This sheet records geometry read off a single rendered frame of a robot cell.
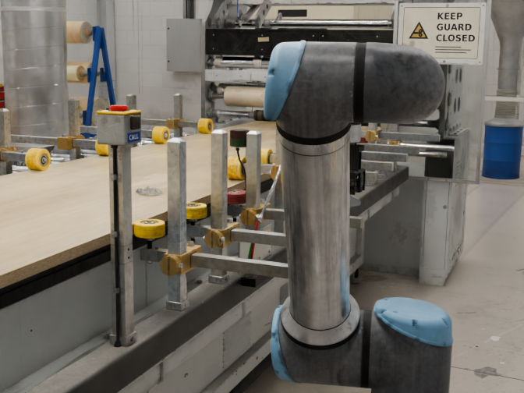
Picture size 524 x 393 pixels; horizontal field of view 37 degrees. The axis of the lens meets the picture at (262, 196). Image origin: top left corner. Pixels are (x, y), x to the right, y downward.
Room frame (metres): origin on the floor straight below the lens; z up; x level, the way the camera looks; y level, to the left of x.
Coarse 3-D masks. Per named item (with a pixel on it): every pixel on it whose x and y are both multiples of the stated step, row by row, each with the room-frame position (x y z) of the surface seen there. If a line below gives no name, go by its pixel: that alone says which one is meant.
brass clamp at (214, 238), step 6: (234, 222) 2.23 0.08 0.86; (210, 228) 2.15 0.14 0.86; (228, 228) 2.16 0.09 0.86; (210, 234) 2.12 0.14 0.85; (216, 234) 2.11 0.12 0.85; (222, 234) 2.13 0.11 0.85; (228, 234) 2.16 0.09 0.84; (204, 240) 2.13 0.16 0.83; (210, 240) 2.12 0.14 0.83; (216, 240) 2.11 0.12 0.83; (222, 240) 2.11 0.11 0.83; (228, 240) 2.16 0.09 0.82; (210, 246) 2.12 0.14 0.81; (216, 246) 2.11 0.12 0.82; (222, 246) 2.13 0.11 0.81
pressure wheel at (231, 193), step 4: (228, 192) 2.44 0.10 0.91; (232, 192) 2.45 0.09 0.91; (236, 192) 2.45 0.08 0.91; (240, 192) 2.46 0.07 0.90; (244, 192) 2.45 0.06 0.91; (228, 196) 2.42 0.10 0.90; (232, 196) 2.42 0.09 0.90; (236, 196) 2.42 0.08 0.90; (240, 196) 2.42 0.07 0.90; (244, 196) 2.43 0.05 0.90; (228, 200) 2.42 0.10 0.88; (232, 200) 2.42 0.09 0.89; (236, 200) 2.42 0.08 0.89; (240, 200) 2.42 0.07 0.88; (244, 200) 2.43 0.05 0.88; (232, 204) 2.45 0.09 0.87; (236, 204) 2.45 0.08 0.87
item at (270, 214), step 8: (232, 208) 2.44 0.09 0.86; (240, 208) 2.43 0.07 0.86; (272, 208) 2.42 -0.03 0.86; (232, 216) 2.46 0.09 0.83; (264, 216) 2.40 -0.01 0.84; (272, 216) 2.40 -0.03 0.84; (280, 216) 2.39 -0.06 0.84; (352, 216) 2.33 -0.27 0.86; (352, 224) 2.30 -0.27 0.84; (360, 224) 2.29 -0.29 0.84
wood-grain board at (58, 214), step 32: (224, 128) 4.45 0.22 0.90; (256, 128) 4.48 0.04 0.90; (96, 160) 3.14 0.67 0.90; (160, 160) 3.16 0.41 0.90; (192, 160) 3.18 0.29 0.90; (0, 192) 2.42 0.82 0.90; (32, 192) 2.43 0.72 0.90; (64, 192) 2.44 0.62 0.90; (96, 192) 2.44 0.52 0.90; (192, 192) 2.47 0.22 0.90; (0, 224) 1.98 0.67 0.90; (32, 224) 1.99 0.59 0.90; (64, 224) 1.99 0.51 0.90; (96, 224) 2.00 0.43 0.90; (0, 256) 1.67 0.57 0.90; (32, 256) 1.68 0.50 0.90; (64, 256) 1.73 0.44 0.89; (0, 288) 1.53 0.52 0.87
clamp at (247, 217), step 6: (270, 204) 2.46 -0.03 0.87; (246, 210) 2.35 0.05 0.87; (252, 210) 2.36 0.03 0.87; (258, 210) 2.37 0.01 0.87; (240, 216) 2.36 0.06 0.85; (246, 216) 2.35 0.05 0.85; (252, 216) 2.34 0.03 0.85; (246, 222) 2.35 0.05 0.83; (252, 222) 2.34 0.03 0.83; (258, 222) 2.37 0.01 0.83
